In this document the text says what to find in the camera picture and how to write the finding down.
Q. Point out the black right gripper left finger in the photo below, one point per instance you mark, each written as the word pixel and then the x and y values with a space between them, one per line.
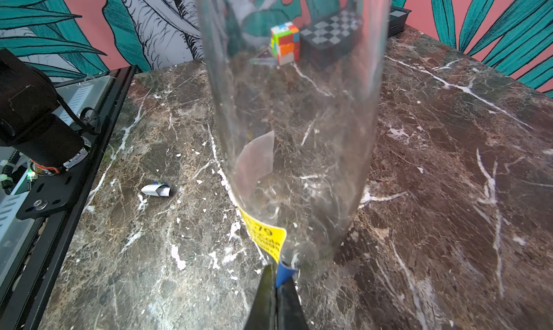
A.
pixel 262 313

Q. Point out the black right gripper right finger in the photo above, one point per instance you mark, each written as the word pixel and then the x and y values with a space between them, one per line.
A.
pixel 289 312

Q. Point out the yellow blue price label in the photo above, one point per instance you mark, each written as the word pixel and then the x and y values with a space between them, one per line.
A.
pixel 270 239

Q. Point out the glass bottle yellow price label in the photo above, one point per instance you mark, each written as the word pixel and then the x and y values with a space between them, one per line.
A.
pixel 297 140

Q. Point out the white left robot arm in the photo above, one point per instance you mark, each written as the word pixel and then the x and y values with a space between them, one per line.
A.
pixel 38 122

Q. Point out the colourful rubiks cube on table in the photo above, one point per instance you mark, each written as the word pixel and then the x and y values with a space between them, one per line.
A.
pixel 285 43

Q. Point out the black white chessboard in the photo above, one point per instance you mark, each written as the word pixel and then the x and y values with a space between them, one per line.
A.
pixel 346 27

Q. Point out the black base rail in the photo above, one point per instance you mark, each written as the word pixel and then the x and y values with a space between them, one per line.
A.
pixel 40 211

